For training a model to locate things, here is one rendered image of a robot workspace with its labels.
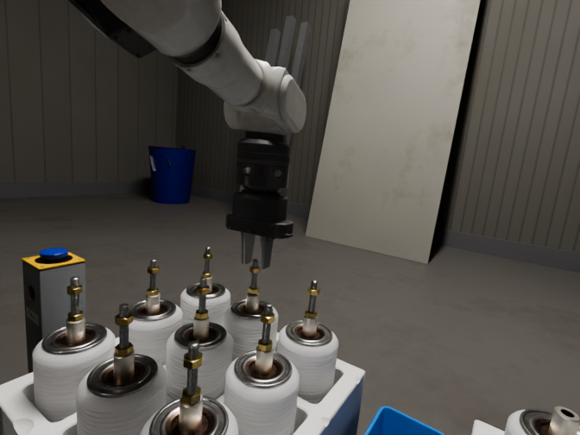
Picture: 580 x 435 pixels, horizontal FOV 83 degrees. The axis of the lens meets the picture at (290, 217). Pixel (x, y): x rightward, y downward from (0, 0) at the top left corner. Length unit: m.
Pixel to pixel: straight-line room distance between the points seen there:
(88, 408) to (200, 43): 0.39
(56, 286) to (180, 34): 0.48
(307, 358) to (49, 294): 0.43
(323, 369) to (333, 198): 1.80
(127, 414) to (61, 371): 0.13
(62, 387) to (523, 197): 2.53
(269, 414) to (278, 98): 0.39
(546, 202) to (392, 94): 1.19
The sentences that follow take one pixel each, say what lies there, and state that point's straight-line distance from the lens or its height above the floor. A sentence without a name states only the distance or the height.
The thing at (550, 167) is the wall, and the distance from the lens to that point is 2.64.
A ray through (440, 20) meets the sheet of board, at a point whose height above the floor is 1.42.
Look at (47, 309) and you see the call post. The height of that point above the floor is 0.24.
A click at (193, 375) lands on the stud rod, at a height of 0.31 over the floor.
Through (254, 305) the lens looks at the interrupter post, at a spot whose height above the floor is 0.27.
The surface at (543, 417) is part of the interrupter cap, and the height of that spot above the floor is 0.25.
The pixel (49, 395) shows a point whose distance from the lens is 0.56.
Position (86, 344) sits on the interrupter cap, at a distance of 0.54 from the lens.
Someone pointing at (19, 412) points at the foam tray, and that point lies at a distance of 0.58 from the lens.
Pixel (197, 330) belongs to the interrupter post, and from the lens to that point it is 0.52.
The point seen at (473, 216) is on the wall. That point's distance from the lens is 2.65.
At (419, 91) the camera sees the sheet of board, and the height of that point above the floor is 0.99.
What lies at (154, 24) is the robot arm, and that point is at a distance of 0.35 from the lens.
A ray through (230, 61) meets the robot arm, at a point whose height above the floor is 0.62.
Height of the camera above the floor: 0.52
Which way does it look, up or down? 10 degrees down
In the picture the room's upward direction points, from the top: 5 degrees clockwise
